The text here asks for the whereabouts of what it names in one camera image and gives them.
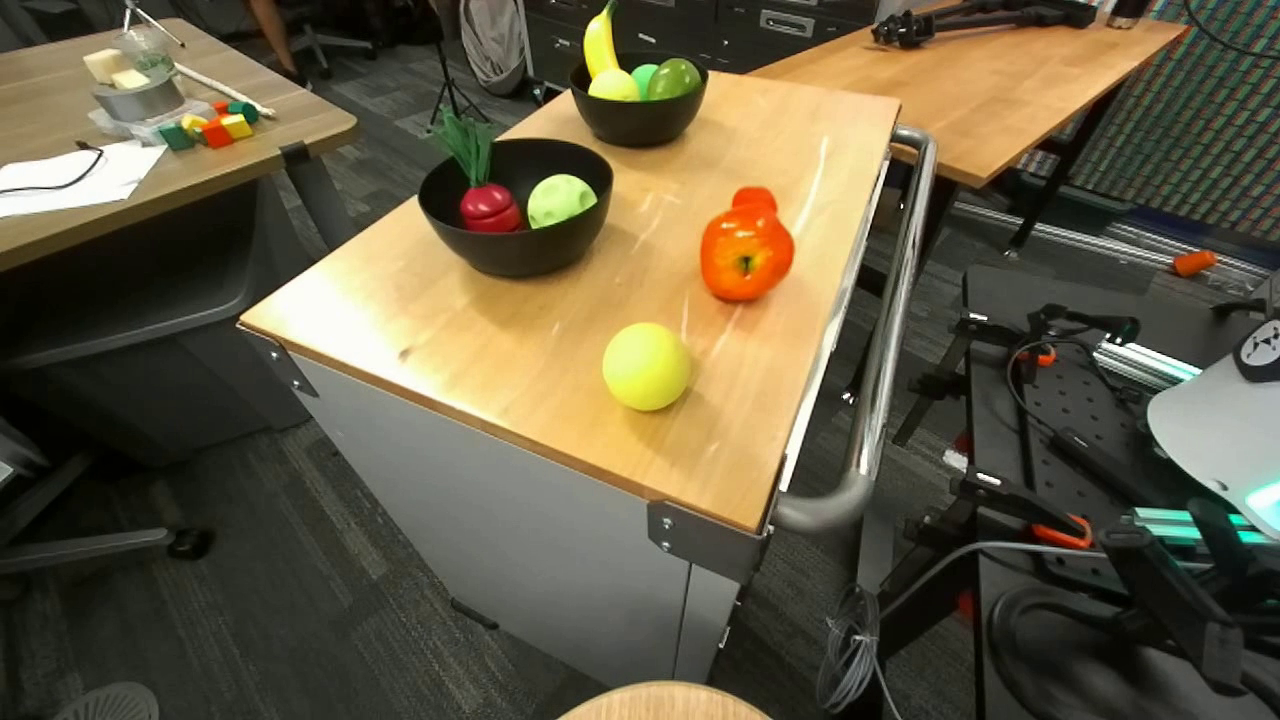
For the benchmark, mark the wooden workbench table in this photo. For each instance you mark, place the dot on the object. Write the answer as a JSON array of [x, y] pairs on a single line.
[[987, 86]]

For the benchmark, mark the yellow banana toy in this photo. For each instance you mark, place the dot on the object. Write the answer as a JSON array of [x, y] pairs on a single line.
[[600, 41]]

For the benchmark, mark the black chair base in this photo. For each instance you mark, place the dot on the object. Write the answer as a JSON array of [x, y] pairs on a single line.
[[92, 544]]

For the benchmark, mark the dark green apple toy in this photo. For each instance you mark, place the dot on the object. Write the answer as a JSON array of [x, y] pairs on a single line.
[[679, 76]]

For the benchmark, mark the coloured toy blocks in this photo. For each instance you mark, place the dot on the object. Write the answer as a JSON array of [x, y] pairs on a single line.
[[210, 125]]

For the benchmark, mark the round wooden stool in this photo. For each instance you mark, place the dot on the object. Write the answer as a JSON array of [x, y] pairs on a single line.
[[667, 700]]

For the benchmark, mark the red radish toy with leaves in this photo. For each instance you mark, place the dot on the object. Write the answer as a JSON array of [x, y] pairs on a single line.
[[487, 207]]

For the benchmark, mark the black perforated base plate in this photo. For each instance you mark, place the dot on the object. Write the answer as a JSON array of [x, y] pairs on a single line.
[[1067, 441]]

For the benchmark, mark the white paper sheets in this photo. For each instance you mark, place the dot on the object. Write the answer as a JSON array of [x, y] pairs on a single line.
[[67, 175]]

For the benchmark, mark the wooden office table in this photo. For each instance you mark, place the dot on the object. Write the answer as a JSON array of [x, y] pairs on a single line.
[[174, 154]]

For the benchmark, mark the yellow-green round fruit toy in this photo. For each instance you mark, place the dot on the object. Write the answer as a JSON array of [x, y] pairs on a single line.
[[649, 367]]

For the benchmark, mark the white device with teal light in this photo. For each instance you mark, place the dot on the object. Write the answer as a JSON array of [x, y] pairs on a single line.
[[1222, 424]]

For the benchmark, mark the bright green ball toy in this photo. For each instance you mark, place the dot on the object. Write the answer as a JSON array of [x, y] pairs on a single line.
[[647, 76]]

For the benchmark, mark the black tool on workbench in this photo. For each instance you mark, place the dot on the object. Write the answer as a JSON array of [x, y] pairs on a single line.
[[987, 19]]

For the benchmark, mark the black bowl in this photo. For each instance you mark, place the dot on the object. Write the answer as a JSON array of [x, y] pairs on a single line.
[[636, 123], [515, 251]]

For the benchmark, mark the wooden top tool cart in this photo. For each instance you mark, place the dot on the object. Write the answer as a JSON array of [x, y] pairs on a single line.
[[534, 533]]

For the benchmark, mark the clear plastic container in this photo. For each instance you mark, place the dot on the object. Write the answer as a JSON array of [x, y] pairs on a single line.
[[133, 75]]

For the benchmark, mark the white stick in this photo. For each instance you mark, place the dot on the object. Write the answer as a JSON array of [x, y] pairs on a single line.
[[222, 86]]

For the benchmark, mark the orange clamp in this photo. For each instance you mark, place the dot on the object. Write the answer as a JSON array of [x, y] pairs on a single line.
[[1063, 531]]

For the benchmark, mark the pale green round fruit toy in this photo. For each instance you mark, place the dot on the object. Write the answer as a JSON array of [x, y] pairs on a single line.
[[562, 200]]

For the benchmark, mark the orange bell pepper toy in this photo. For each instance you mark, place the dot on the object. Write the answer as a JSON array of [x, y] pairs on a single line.
[[747, 259]]

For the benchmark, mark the red strawberry toy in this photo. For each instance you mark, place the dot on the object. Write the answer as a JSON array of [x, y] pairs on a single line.
[[753, 200]]

